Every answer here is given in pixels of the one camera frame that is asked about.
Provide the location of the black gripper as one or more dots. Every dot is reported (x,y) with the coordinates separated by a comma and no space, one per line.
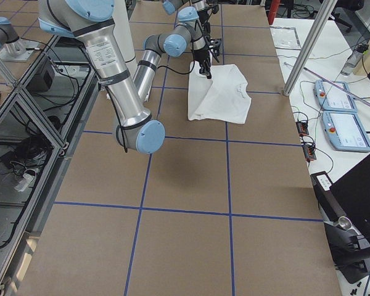
(201,15)
(201,56)

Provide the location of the white printed t-shirt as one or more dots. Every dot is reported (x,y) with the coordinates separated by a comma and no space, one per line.
(222,97)

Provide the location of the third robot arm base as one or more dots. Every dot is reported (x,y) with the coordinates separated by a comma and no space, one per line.
(12,47)

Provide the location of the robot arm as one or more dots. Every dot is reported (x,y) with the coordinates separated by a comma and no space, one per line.
(185,4)
(92,23)

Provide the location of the red cylinder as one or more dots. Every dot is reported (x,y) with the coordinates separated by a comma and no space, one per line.
(273,10)

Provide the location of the upper small circuit board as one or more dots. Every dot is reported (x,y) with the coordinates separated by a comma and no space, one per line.
(302,128)

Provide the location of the small circuit board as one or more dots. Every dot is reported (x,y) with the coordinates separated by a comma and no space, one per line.
(309,151)
(302,128)

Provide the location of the upper blue teach pendant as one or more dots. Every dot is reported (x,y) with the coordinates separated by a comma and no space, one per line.
(331,98)

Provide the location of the blue teach pendant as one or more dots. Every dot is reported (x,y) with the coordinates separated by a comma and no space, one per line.
(331,98)
(345,132)

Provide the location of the lower small circuit board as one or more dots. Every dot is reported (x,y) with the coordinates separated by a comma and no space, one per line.
(309,151)

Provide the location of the clear water bottle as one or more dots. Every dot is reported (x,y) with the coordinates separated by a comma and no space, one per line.
(354,58)

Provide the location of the lower blue teach pendant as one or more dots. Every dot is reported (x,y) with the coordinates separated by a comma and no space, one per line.
(345,132)

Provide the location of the black power adapter box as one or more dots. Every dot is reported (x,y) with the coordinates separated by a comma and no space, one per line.
(42,80)

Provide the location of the metal reacher grabber tool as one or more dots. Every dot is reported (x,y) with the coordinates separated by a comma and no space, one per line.
(338,87)

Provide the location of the black laptop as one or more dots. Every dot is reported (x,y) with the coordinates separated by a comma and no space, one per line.
(352,191)

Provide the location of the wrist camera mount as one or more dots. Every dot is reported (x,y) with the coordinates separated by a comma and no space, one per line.
(212,9)
(215,48)

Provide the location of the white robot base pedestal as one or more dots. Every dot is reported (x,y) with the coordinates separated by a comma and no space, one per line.
(122,34)

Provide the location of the aluminium frame post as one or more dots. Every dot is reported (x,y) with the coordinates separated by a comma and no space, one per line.
(311,39)

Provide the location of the aluminium frame rack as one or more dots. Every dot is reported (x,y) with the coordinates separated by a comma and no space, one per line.
(38,134)

